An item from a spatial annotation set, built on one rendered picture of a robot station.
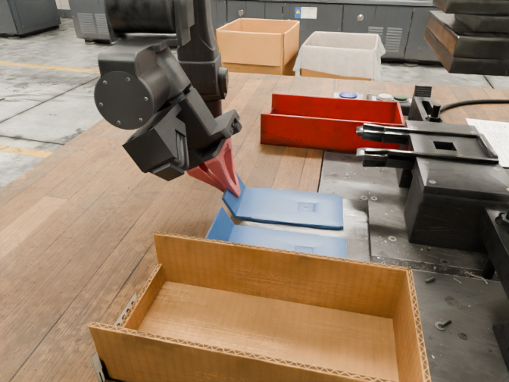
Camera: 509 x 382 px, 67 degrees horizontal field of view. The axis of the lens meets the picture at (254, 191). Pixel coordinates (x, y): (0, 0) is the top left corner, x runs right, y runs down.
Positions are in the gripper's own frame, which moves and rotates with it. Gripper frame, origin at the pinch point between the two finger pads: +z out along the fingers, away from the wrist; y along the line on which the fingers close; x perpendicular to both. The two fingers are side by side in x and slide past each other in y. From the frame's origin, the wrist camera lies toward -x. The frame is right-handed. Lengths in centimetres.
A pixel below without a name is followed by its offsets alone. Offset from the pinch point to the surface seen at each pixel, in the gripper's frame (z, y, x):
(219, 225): -0.6, 0.3, -8.4
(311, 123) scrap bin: 3.9, 8.7, 22.0
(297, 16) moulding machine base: 34, -42, 460
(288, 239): 5.1, 6.4, -7.3
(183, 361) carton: -0.6, 2.1, -26.1
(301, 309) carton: 7.6, 7.3, -15.9
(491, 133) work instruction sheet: 26, 37, 34
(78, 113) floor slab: -9, -212, 243
